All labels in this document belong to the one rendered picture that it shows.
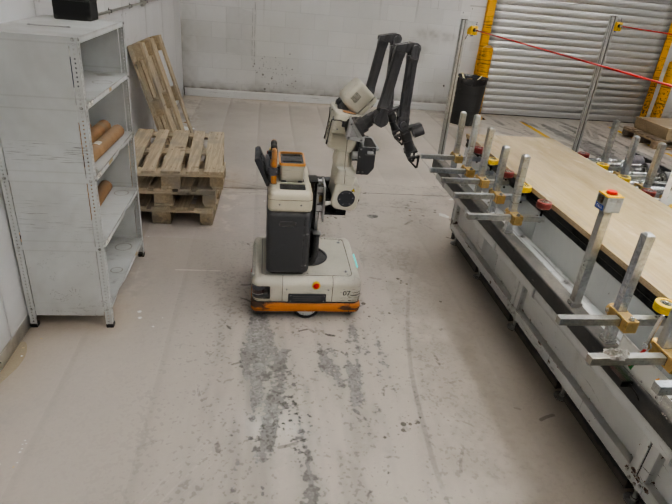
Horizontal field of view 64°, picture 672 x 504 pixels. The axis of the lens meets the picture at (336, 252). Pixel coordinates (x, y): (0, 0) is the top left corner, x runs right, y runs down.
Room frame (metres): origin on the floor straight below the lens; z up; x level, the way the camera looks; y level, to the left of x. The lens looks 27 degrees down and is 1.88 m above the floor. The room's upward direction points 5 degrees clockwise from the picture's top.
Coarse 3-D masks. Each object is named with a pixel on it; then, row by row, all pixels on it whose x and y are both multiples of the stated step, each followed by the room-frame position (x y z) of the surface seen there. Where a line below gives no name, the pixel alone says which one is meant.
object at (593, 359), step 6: (588, 354) 1.44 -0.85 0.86; (594, 354) 1.44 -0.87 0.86; (600, 354) 1.45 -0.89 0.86; (606, 354) 1.45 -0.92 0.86; (630, 354) 1.46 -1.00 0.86; (636, 354) 1.47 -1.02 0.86; (642, 354) 1.47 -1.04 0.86; (648, 354) 1.47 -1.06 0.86; (654, 354) 1.48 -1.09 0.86; (660, 354) 1.48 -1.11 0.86; (588, 360) 1.43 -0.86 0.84; (594, 360) 1.42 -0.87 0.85; (600, 360) 1.43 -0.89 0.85; (606, 360) 1.43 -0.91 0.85; (612, 360) 1.43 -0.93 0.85; (630, 360) 1.44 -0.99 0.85; (636, 360) 1.45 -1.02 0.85; (642, 360) 1.45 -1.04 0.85; (648, 360) 1.45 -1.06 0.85; (654, 360) 1.46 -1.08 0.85; (660, 360) 1.46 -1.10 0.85
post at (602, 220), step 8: (600, 216) 2.02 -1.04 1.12; (608, 216) 2.01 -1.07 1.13; (600, 224) 2.00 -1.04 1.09; (592, 232) 2.03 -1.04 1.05; (600, 232) 2.01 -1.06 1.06; (592, 240) 2.02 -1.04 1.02; (600, 240) 2.01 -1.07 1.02; (592, 248) 2.00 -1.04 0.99; (584, 256) 2.03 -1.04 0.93; (592, 256) 2.01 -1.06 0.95; (584, 264) 2.02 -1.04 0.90; (592, 264) 2.01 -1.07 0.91; (584, 272) 2.01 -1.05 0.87; (576, 280) 2.03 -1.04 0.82; (584, 280) 2.01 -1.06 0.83; (576, 288) 2.02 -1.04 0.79; (584, 288) 2.01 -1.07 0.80; (576, 296) 2.01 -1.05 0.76; (576, 304) 2.00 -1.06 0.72
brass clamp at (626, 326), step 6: (606, 306) 1.81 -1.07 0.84; (612, 306) 1.78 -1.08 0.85; (606, 312) 1.80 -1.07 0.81; (612, 312) 1.76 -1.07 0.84; (618, 312) 1.74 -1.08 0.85; (624, 312) 1.74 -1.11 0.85; (624, 318) 1.70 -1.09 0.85; (624, 324) 1.69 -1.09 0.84; (630, 324) 1.68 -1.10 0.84; (636, 324) 1.68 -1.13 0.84; (624, 330) 1.68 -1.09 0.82; (630, 330) 1.68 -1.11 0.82; (636, 330) 1.68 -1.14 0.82
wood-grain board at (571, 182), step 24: (480, 144) 3.84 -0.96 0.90; (504, 144) 3.90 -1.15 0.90; (528, 144) 3.97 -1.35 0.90; (552, 144) 4.04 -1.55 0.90; (528, 168) 3.35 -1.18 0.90; (552, 168) 3.40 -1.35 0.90; (576, 168) 3.45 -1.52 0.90; (600, 168) 3.51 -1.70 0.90; (552, 192) 2.92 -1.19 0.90; (576, 192) 2.96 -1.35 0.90; (624, 192) 3.05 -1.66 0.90; (576, 216) 2.58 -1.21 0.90; (624, 216) 2.64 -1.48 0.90; (648, 216) 2.68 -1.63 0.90; (624, 240) 2.32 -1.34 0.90; (624, 264) 2.08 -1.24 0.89; (648, 264) 2.09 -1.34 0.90; (648, 288) 1.91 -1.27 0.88
